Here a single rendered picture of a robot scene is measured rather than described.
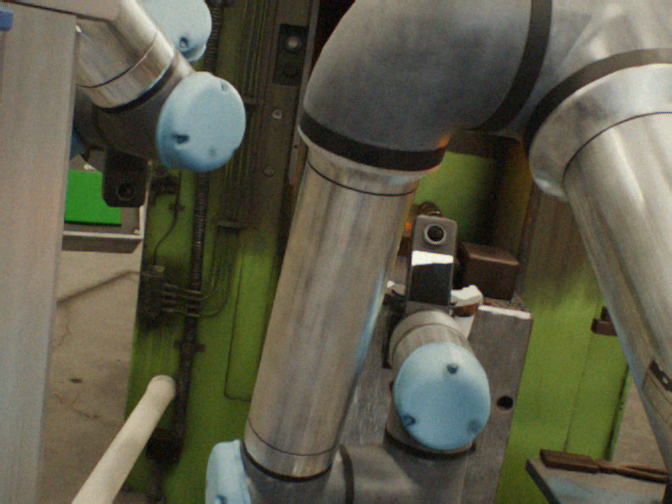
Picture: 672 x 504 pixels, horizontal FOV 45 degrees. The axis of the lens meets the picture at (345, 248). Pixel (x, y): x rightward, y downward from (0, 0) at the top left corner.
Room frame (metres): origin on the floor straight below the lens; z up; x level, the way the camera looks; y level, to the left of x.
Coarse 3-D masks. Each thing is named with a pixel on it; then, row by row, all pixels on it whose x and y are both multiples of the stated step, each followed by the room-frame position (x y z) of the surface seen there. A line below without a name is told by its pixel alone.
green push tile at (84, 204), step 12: (72, 180) 1.08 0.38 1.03; (84, 180) 1.09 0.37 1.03; (96, 180) 1.10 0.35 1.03; (72, 192) 1.07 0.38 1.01; (84, 192) 1.08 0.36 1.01; (96, 192) 1.09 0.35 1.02; (72, 204) 1.07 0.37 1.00; (84, 204) 1.07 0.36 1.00; (96, 204) 1.08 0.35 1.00; (72, 216) 1.06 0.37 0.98; (84, 216) 1.07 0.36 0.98; (96, 216) 1.07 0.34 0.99; (108, 216) 1.08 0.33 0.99; (120, 216) 1.09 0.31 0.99
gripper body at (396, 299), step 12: (396, 288) 0.84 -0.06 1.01; (396, 300) 0.82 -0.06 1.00; (456, 300) 0.83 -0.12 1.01; (396, 312) 0.82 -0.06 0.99; (444, 312) 0.76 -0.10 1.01; (456, 312) 0.82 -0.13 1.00; (396, 324) 0.81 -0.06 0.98; (384, 336) 0.85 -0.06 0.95; (384, 348) 0.82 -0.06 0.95; (384, 360) 0.81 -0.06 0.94
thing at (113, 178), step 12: (108, 156) 0.86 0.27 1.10; (120, 156) 0.87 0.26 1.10; (132, 156) 0.87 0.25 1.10; (108, 168) 0.86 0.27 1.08; (120, 168) 0.87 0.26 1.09; (132, 168) 0.88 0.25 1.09; (144, 168) 0.88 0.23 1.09; (108, 180) 0.87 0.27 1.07; (120, 180) 0.87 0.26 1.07; (132, 180) 0.88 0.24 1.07; (144, 180) 0.88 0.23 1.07; (108, 192) 0.87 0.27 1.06; (120, 192) 0.87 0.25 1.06; (132, 192) 0.88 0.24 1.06; (144, 192) 0.88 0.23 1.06; (108, 204) 0.87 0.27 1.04; (120, 204) 0.87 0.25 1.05; (132, 204) 0.88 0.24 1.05
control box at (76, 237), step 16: (80, 160) 1.11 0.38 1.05; (128, 208) 1.11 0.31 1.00; (64, 224) 1.06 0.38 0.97; (80, 224) 1.07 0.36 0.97; (128, 224) 1.10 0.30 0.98; (64, 240) 1.07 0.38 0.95; (80, 240) 1.08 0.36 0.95; (96, 240) 1.08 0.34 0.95; (112, 240) 1.09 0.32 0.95; (128, 240) 1.09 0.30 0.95
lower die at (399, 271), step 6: (414, 204) 1.67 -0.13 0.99; (414, 210) 1.58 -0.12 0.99; (420, 210) 1.58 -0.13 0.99; (414, 216) 1.50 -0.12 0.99; (396, 258) 1.26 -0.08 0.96; (402, 258) 1.26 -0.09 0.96; (396, 264) 1.26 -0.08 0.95; (402, 264) 1.26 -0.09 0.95; (396, 270) 1.26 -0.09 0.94; (402, 270) 1.26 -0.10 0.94; (390, 276) 1.26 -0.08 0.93; (396, 276) 1.26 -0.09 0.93; (402, 276) 1.26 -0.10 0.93; (396, 282) 1.26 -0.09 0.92; (402, 282) 1.26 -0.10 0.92
